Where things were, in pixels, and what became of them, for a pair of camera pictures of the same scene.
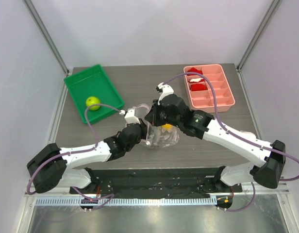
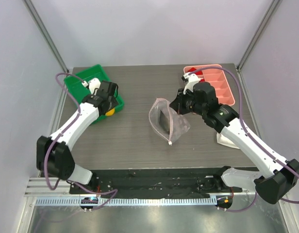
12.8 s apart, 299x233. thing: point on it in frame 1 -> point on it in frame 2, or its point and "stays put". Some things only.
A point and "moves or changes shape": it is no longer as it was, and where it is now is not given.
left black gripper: x=144 y=129 -> x=114 y=104
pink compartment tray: x=202 y=101 stays put
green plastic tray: x=92 y=81 stays put
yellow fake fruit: x=166 y=127 -> x=110 y=112
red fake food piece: x=193 y=70 stays put
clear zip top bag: x=157 y=137 moves or changes shape
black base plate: x=155 y=181 stays put
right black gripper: x=153 y=116 -> x=177 y=104
